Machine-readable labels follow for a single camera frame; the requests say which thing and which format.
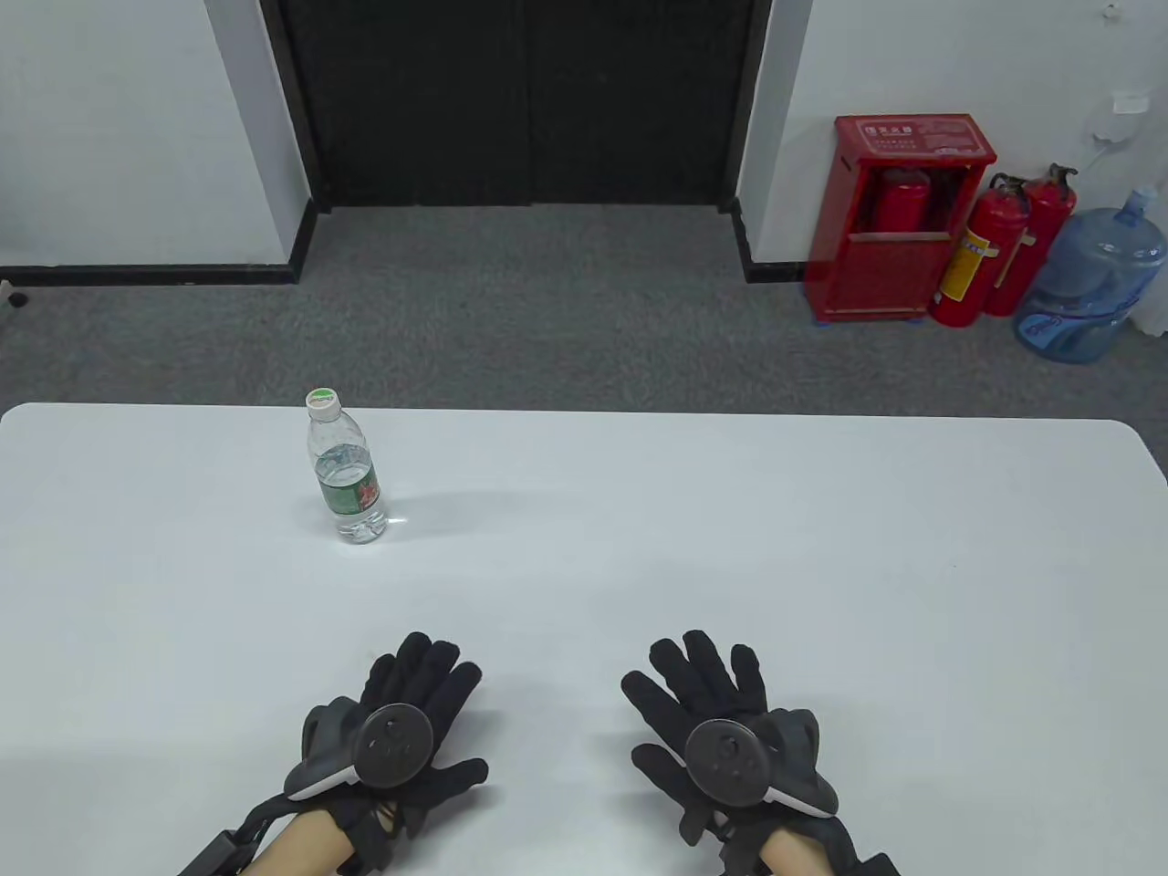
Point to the person's left hand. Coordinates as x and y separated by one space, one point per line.
422 675

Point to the person's right hand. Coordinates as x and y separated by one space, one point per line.
703 684

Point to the clear mineral water bottle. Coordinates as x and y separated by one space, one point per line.
352 497

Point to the person's right forearm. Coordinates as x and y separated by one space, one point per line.
789 860

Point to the person's left forearm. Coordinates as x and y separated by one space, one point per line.
301 849

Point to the blue water jug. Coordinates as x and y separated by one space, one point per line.
1086 283

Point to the black left hand controller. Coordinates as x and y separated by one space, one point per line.
394 748

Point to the black hand controller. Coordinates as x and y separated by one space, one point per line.
394 748
726 763

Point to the black right hand controller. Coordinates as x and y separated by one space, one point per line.
726 763

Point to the red fire extinguisher cabinet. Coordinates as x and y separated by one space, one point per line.
876 274

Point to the red extinguisher with yellow label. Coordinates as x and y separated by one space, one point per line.
972 260

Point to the red extinguisher inside cabinet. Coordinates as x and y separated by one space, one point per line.
900 205

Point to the red fire extinguisher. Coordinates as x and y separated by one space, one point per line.
1042 219

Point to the black double door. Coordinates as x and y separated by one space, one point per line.
520 91

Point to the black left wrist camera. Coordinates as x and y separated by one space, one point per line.
219 858

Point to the white wall box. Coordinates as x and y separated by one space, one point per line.
1129 101

